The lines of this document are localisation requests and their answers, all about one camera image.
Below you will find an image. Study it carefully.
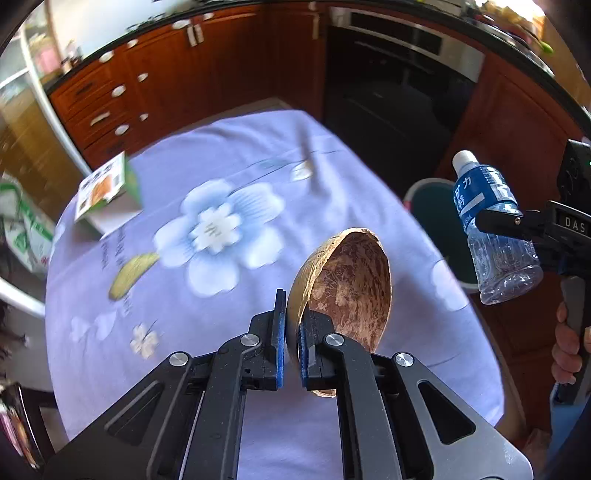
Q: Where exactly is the person's right hand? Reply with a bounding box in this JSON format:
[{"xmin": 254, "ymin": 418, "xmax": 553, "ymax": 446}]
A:
[{"xmin": 551, "ymin": 302, "xmax": 591, "ymax": 385}]

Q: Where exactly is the purple floral tablecloth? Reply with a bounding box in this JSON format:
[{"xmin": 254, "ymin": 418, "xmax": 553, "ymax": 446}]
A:
[{"xmin": 44, "ymin": 108, "xmax": 507, "ymax": 480}]

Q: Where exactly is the brown coconut shell half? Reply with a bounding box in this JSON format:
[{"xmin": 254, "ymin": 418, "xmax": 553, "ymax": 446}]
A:
[{"xmin": 285, "ymin": 227, "xmax": 393, "ymax": 398}]

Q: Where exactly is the blue label plastic bottle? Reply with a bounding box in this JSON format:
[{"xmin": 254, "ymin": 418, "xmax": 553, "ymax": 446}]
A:
[{"xmin": 451, "ymin": 150, "xmax": 544, "ymax": 306}]

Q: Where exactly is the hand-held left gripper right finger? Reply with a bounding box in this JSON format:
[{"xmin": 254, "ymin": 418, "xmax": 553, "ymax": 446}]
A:
[{"xmin": 298, "ymin": 310, "xmax": 533, "ymax": 480}]

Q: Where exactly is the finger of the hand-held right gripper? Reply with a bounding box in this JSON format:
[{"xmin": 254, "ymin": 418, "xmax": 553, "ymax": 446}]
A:
[{"xmin": 475, "ymin": 208, "xmax": 549, "ymax": 241}]

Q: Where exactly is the black built-in oven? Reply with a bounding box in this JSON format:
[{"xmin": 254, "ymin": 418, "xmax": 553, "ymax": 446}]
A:
[{"xmin": 322, "ymin": 9, "xmax": 486, "ymax": 190}]

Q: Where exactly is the green and white bag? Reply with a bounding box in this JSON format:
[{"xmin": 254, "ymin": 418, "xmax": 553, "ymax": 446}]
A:
[{"xmin": 0, "ymin": 179, "xmax": 57, "ymax": 278}]

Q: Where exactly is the black kitchen countertop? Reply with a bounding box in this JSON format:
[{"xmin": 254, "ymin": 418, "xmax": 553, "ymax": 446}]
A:
[{"xmin": 44, "ymin": 0, "xmax": 591, "ymax": 116}]

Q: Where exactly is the wooden cabinet with drawers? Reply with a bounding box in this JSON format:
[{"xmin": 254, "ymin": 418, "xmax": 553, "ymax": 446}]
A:
[{"xmin": 48, "ymin": 6, "xmax": 329, "ymax": 158}]

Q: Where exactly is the green and white carton box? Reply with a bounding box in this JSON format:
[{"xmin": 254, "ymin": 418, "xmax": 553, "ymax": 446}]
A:
[{"xmin": 74, "ymin": 152, "xmax": 145, "ymax": 237}]

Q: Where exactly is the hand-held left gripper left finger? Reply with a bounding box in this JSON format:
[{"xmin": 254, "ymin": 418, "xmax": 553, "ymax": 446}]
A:
[{"xmin": 44, "ymin": 290, "xmax": 288, "ymax": 480}]

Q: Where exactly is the dark green trash bin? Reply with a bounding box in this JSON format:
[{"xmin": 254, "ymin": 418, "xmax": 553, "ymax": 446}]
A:
[{"xmin": 403, "ymin": 178, "xmax": 484, "ymax": 296}]

